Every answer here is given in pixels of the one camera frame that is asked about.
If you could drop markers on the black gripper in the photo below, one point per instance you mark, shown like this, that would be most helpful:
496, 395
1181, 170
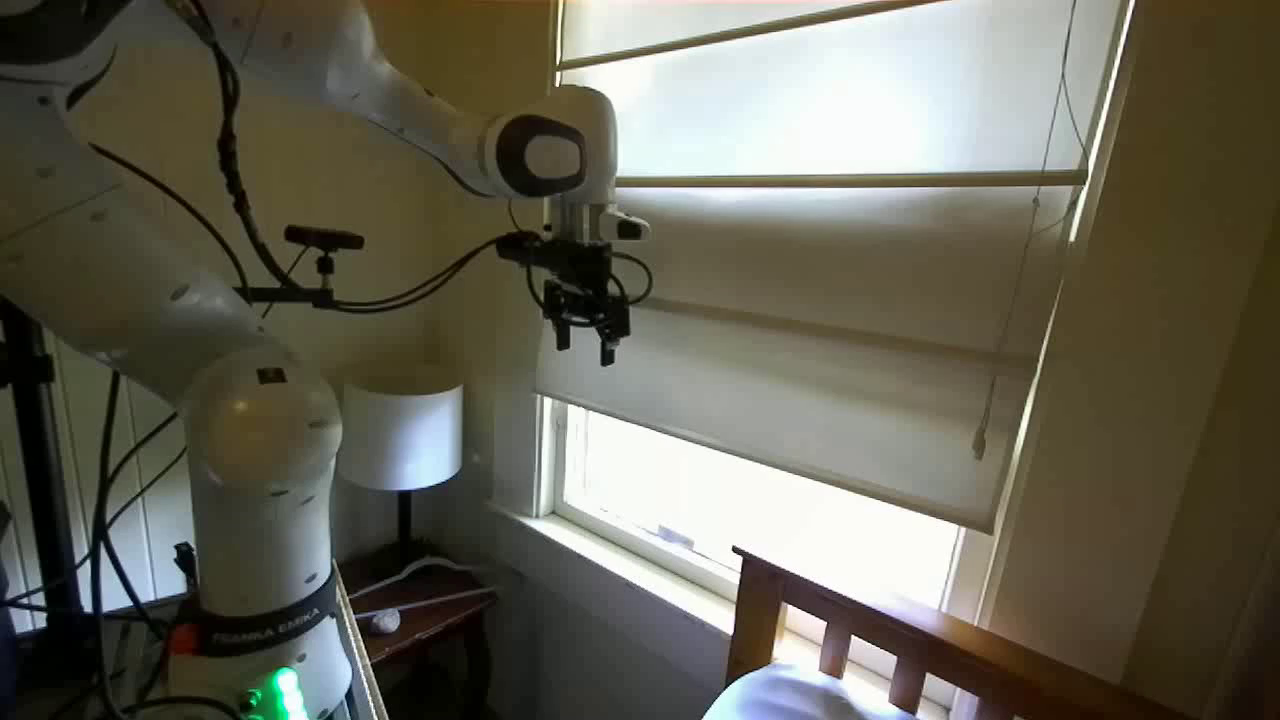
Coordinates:
585, 283

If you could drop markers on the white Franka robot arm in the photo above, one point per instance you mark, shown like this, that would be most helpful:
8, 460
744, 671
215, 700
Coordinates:
261, 452

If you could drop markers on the white shade table lamp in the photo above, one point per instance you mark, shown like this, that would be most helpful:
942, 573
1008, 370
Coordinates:
403, 438

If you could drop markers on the cream roman window blind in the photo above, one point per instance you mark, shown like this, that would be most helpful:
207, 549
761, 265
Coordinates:
825, 265

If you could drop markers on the brown wooden side table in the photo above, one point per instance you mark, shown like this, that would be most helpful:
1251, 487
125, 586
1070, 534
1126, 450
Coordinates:
424, 618

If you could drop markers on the green status light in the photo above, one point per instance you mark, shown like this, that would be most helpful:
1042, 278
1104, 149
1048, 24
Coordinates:
273, 696

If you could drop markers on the black stand pole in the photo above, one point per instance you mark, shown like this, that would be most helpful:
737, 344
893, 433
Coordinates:
41, 504

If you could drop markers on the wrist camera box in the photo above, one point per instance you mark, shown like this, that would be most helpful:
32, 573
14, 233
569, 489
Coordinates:
627, 225

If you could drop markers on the white window frame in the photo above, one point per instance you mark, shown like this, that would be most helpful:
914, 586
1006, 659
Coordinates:
666, 504

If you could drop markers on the black camera on mount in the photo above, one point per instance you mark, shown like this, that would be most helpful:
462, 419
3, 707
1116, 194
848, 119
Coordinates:
327, 237

